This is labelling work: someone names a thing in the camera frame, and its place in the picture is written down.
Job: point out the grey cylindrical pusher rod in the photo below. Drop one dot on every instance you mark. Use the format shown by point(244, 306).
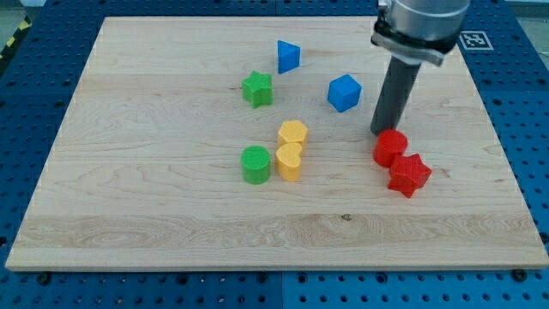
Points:
point(397, 86)

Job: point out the blue cube block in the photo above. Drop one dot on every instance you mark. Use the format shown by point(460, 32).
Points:
point(344, 93)

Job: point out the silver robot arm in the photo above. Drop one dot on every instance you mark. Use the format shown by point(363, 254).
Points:
point(414, 32)

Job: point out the red cylinder block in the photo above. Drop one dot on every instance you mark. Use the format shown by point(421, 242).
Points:
point(390, 143)

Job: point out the white fiducial marker tag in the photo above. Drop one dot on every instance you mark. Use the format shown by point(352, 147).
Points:
point(475, 41)

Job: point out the red star block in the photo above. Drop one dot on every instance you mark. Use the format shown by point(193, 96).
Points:
point(408, 174)

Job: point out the blue triangular prism block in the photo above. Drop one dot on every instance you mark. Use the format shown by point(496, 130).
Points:
point(288, 56)

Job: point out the yellow hexagon block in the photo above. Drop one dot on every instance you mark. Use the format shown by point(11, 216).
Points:
point(293, 131)

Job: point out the yellow heart block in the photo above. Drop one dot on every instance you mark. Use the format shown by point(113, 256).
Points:
point(288, 161)

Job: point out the green star block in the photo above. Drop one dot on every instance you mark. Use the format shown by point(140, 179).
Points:
point(257, 89)

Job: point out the green cylinder block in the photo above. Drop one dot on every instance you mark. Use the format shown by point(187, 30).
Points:
point(255, 164)

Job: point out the light wooden board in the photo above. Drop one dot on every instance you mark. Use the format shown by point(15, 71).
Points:
point(145, 173)

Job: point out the yellow black hazard tape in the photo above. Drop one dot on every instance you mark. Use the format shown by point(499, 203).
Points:
point(14, 42)

